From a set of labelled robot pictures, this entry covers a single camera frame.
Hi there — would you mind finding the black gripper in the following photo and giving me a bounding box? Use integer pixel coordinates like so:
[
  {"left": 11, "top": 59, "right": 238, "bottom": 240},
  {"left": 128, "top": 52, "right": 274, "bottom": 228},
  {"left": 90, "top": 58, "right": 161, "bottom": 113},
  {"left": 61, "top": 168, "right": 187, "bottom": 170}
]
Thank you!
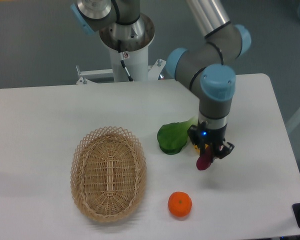
[{"left": 187, "top": 122, "right": 234, "bottom": 163}]

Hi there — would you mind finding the purple sweet potato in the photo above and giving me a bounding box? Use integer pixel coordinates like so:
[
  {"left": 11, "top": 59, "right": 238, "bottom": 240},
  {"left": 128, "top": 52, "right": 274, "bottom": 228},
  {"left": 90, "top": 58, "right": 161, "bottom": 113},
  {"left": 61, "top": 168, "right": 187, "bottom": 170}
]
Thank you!
[{"left": 196, "top": 148, "right": 212, "bottom": 171}]

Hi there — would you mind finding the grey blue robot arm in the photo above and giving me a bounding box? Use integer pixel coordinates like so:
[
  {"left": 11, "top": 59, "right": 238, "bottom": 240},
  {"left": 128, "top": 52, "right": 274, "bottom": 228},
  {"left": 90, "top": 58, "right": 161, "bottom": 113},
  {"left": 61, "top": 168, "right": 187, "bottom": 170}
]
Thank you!
[{"left": 70, "top": 0, "right": 252, "bottom": 170}]

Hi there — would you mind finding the yellow pepper toy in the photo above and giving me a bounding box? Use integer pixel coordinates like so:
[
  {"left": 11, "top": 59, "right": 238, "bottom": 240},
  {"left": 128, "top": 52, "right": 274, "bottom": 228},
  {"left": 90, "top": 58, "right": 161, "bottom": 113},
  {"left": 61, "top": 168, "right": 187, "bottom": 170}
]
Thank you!
[{"left": 193, "top": 144, "right": 209, "bottom": 154}]

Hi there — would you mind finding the green bok choy toy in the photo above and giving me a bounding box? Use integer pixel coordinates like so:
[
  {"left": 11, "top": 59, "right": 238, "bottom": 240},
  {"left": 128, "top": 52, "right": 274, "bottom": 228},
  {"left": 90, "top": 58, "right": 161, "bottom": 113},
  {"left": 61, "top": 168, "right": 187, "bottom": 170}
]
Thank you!
[{"left": 156, "top": 117, "right": 198, "bottom": 155}]

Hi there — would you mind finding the orange mandarin toy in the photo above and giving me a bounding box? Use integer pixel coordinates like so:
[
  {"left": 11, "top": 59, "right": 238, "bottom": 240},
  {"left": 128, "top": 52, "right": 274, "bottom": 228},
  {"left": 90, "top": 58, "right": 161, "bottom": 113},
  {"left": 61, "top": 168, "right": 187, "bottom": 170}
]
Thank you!
[{"left": 167, "top": 191, "right": 192, "bottom": 218}]

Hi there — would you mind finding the woven wicker basket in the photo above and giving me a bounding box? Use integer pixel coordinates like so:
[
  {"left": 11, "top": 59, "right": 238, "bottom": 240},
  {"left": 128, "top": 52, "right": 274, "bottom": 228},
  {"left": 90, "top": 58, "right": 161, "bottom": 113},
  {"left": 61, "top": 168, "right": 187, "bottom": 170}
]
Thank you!
[{"left": 70, "top": 126, "right": 147, "bottom": 223}]

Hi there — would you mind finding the white frame right edge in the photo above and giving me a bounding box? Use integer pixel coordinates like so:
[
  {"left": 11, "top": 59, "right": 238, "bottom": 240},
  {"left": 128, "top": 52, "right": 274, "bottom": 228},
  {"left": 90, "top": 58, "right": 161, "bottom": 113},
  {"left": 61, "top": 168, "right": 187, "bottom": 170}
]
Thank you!
[{"left": 285, "top": 107, "right": 300, "bottom": 135}]

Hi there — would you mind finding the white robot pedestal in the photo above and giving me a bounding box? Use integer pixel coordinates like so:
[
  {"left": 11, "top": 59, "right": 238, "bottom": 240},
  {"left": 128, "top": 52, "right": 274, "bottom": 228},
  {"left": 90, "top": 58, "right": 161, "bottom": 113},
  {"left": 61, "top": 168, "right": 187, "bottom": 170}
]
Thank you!
[{"left": 75, "top": 14, "right": 171, "bottom": 85}]

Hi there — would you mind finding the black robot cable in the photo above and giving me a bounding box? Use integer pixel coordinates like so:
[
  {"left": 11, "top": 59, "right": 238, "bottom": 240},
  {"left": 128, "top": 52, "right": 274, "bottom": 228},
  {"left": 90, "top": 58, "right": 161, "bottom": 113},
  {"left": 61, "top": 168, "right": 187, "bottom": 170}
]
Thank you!
[{"left": 117, "top": 39, "right": 135, "bottom": 82}]

